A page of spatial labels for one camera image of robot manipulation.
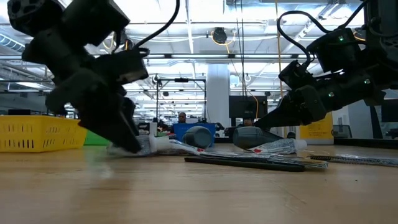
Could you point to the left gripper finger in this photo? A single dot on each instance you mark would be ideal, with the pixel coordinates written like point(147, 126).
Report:
point(130, 115)
point(115, 133)

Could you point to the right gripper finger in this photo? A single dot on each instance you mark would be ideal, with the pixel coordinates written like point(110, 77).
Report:
point(280, 118)

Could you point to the grey travel bottle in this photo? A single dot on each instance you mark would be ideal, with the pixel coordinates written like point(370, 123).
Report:
point(252, 137)
point(197, 137)

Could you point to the black comb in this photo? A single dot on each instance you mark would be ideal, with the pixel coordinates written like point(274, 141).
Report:
point(357, 160)
point(242, 163)

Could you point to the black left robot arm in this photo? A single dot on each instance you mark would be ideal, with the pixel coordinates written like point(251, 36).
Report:
point(46, 37)

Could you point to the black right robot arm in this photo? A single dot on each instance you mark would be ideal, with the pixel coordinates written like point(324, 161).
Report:
point(357, 71)

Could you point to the green plastic basket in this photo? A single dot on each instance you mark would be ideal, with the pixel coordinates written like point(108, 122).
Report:
point(94, 140)

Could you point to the person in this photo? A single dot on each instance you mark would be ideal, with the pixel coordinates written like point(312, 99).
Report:
point(247, 122)
point(182, 117)

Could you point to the black monitor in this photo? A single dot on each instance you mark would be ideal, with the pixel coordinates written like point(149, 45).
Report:
point(390, 110)
point(245, 107)

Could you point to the blue plastic basket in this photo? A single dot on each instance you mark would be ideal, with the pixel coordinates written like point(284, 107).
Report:
point(178, 132)

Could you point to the yellow plastic basket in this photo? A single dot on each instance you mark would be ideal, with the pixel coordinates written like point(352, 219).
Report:
point(37, 133)

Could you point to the white building column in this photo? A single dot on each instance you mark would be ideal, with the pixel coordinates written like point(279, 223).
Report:
point(218, 93)

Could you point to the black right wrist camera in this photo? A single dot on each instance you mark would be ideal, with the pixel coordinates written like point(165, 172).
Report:
point(295, 74)

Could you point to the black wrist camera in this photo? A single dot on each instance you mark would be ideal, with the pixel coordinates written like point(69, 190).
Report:
point(124, 67)
point(295, 74)

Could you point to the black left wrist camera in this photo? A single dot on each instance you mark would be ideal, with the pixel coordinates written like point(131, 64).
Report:
point(124, 67)

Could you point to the black stand frame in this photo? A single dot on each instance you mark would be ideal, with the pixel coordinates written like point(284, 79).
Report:
point(181, 80)

